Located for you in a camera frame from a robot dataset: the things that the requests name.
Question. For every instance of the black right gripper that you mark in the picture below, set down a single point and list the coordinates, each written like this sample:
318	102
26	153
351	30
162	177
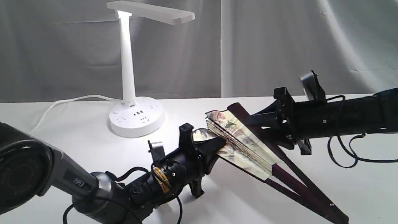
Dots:
281	113

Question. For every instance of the painted folding paper fan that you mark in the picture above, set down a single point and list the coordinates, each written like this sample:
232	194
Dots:
266	162

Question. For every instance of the grey backdrop curtain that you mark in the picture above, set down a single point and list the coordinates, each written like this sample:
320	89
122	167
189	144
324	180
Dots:
59	49

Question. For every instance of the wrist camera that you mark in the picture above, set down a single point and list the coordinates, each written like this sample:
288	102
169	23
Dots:
156	149
312	87

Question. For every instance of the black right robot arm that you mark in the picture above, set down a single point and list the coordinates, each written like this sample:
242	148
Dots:
371	114

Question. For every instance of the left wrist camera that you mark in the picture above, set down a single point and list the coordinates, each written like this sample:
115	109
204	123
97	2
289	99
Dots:
156	149

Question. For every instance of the white desk lamp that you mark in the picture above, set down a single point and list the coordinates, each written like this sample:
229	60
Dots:
137	116

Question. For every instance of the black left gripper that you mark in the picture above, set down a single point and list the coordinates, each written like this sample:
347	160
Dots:
184	166

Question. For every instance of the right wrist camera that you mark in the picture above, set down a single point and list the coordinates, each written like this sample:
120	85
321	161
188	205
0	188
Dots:
312	87

